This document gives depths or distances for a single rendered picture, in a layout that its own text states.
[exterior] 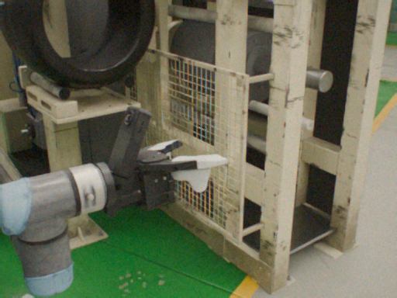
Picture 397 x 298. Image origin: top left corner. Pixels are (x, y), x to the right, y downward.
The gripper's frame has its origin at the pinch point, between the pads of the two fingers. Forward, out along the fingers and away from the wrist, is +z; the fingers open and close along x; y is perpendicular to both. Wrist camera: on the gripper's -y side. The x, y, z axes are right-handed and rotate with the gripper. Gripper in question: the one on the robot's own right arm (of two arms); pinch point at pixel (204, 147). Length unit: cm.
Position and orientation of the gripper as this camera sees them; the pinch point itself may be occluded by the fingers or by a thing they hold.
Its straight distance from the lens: 82.3
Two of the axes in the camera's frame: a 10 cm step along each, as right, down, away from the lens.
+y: 0.7, 9.6, 2.8
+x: 5.3, 2.0, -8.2
